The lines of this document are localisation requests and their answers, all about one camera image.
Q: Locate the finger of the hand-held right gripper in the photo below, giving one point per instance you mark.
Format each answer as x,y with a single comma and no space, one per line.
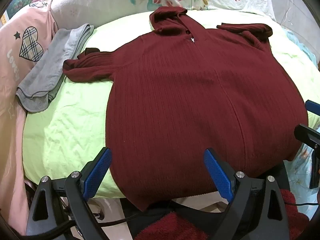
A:
306,133
313,108

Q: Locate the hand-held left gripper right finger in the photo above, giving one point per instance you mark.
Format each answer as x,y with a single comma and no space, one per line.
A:
218,177

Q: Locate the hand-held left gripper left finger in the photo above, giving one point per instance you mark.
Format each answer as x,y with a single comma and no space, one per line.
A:
97,173

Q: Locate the dark red ribbed hooded sweater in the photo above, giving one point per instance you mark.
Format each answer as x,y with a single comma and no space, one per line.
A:
187,105

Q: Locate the light blue floral sheet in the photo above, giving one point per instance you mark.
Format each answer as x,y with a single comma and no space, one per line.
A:
301,162

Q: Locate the green bed sheet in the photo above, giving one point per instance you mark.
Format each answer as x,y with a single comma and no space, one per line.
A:
62,130

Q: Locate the person's red fuzzy clothing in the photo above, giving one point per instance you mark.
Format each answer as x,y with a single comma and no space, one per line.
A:
175,227

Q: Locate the grey towel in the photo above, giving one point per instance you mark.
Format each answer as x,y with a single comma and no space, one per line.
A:
50,67

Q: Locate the pink quilt with plaid hearts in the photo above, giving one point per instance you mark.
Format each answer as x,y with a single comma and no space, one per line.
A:
15,62

